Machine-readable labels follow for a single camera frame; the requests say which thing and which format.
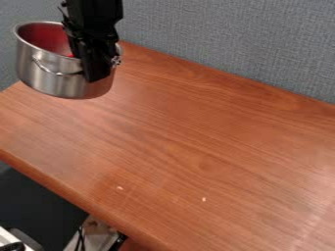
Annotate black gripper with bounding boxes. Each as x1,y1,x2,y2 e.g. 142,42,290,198
59,0,123,82

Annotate metal pot with handles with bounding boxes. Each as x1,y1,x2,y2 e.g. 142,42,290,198
14,22,116,99

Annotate metal table leg frame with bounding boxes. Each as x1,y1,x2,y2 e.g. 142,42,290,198
64,216,127,251

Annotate white object bottom left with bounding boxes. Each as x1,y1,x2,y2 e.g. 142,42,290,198
0,226,34,251

